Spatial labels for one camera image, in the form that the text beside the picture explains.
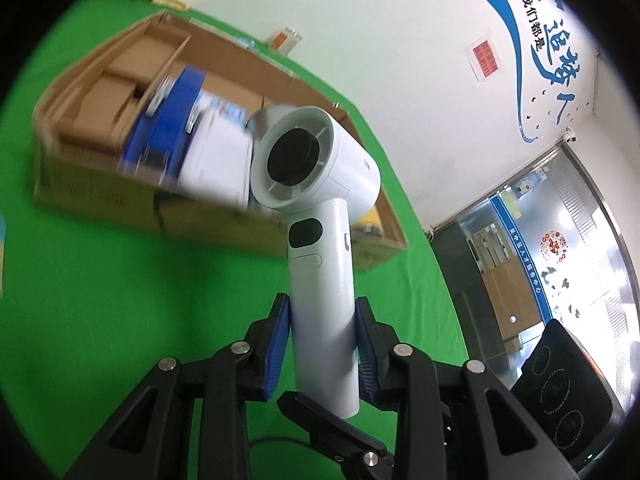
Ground red wall sign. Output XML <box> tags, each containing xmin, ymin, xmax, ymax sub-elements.
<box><xmin>466</xmin><ymin>35</ymin><xmax>503</xmax><ymax>83</ymax></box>

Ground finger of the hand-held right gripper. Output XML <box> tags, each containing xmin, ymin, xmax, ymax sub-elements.
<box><xmin>276</xmin><ymin>391</ymin><xmax>401</xmax><ymax>480</ymax></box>

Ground glass door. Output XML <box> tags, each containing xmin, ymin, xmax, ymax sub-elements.
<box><xmin>430</xmin><ymin>137</ymin><xmax>640</xmax><ymax>386</ymax></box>

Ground white hair dryer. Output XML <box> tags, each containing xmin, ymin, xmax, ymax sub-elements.
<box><xmin>247</xmin><ymin>105</ymin><xmax>383</xmax><ymax>420</ymax></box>

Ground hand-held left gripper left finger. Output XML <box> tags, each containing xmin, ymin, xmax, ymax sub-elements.
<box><xmin>62</xmin><ymin>294</ymin><xmax>292</xmax><ymax>480</ymax></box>

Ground small orange jar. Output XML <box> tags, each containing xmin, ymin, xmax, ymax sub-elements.
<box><xmin>272</xmin><ymin>26</ymin><xmax>303</xmax><ymax>53</ymax></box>

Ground brown cardboard box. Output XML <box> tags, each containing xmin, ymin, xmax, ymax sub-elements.
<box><xmin>32</xmin><ymin>12</ymin><xmax>408</xmax><ymax>273</ymax></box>

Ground blue wall decal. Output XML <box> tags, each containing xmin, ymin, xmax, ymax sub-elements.
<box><xmin>457</xmin><ymin>0</ymin><xmax>596</xmax><ymax>146</ymax></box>

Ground blue box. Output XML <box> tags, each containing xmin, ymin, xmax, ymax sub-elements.
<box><xmin>122</xmin><ymin>66</ymin><xmax>206</xmax><ymax>181</ymax></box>

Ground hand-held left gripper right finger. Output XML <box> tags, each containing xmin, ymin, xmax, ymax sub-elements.
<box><xmin>355</xmin><ymin>298</ymin><xmax>581</xmax><ymax>480</ymax></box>

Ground yellow jar with black lid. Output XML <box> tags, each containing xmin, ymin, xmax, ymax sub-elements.
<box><xmin>350</xmin><ymin>205</ymin><xmax>386</xmax><ymax>241</ymax></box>

